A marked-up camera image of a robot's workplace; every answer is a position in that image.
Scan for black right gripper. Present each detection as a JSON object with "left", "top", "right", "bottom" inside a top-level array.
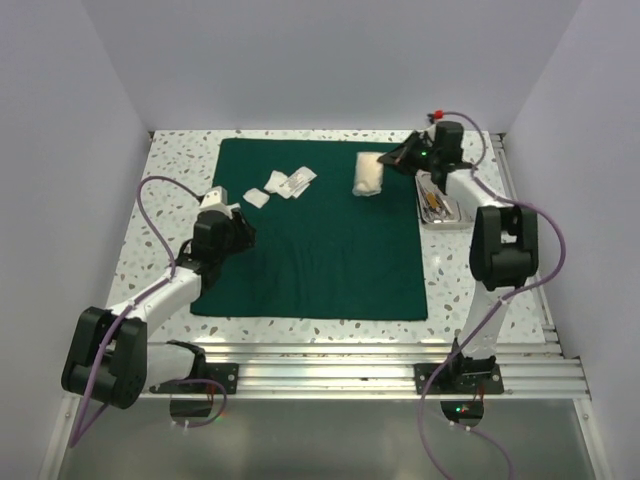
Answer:
[{"left": 377, "top": 132, "right": 439, "bottom": 179}]

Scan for beige packaged dressing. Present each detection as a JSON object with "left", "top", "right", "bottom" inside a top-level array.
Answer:
[{"left": 352, "top": 152, "right": 384, "bottom": 197}]

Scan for white gauze pad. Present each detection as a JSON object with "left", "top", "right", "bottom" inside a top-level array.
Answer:
[
  {"left": 264, "top": 170, "right": 288, "bottom": 194},
  {"left": 243, "top": 188, "right": 270, "bottom": 209}
]

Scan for steel hemostat forceps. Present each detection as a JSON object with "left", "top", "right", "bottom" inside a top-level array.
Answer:
[{"left": 419, "top": 185, "right": 460, "bottom": 224}]

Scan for white printed sterile packet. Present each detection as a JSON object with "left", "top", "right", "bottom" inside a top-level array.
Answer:
[{"left": 278, "top": 166, "right": 317, "bottom": 199}]

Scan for orange adhesive bandage strip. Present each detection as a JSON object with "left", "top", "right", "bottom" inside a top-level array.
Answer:
[{"left": 426, "top": 192, "right": 440, "bottom": 210}]

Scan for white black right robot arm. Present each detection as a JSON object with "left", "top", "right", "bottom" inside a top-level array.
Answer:
[{"left": 378, "top": 121, "right": 539, "bottom": 395}]

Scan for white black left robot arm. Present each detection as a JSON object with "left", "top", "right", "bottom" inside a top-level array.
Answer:
[{"left": 61, "top": 205, "right": 255, "bottom": 409}]

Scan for green surgical drape cloth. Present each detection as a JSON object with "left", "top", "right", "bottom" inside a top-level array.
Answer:
[{"left": 190, "top": 138, "right": 428, "bottom": 321}]

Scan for stainless steel tray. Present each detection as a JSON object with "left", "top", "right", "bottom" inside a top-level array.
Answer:
[{"left": 415, "top": 171, "right": 473, "bottom": 230}]

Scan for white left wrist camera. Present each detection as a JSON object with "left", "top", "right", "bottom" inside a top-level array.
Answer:
[{"left": 199, "top": 186, "right": 227, "bottom": 211}]

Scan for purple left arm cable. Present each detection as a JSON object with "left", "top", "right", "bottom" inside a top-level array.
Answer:
[{"left": 69, "top": 175, "right": 229, "bottom": 449}]

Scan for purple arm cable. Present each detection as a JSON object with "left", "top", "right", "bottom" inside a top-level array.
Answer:
[
  {"left": 418, "top": 107, "right": 569, "bottom": 480},
  {"left": 69, "top": 175, "right": 229, "bottom": 449}
]

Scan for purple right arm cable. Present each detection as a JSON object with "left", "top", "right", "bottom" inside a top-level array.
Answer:
[{"left": 418, "top": 107, "right": 569, "bottom": 480}]

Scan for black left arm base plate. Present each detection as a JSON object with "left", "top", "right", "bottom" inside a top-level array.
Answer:
[{"left": 202, "top": 362, "right": 240, "bottom": 395}]

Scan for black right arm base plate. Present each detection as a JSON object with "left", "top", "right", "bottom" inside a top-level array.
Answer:
[{"left": 413, "top": 363, "right": 505, "bottom": 395}]

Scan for aluminium extrusion frame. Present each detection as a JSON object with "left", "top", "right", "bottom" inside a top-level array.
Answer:
[{"left": 37, "top": 130, "right": 601, "bottom": 480}]

